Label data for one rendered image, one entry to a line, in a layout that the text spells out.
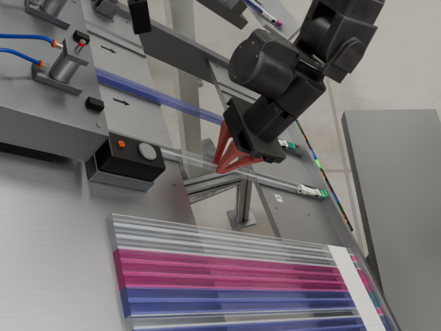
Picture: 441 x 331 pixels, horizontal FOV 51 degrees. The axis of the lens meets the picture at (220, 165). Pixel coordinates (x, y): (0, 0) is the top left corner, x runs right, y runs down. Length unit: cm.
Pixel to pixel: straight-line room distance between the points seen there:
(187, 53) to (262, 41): 40
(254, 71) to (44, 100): 23
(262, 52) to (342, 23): 10
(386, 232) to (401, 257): 6
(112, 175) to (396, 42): 204
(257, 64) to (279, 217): 30
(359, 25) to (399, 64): 174
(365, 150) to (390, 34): 136
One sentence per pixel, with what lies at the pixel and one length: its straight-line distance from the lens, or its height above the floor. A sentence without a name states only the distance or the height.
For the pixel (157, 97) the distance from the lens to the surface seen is 71.
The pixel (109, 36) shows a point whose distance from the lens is 77.
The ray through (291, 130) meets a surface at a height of 73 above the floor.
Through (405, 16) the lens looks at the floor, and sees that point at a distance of 260.
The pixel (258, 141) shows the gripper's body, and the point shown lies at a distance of 62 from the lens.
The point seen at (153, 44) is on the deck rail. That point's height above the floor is 91.
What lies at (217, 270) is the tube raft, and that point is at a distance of 56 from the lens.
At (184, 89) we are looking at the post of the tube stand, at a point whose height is 51.
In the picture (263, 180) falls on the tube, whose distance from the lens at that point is 77.
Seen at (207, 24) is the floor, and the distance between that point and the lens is 238.
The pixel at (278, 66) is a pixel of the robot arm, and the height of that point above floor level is 112.
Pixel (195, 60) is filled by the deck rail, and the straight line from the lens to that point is 95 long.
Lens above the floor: 151
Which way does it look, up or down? 56 degrees down
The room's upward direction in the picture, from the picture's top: straight up
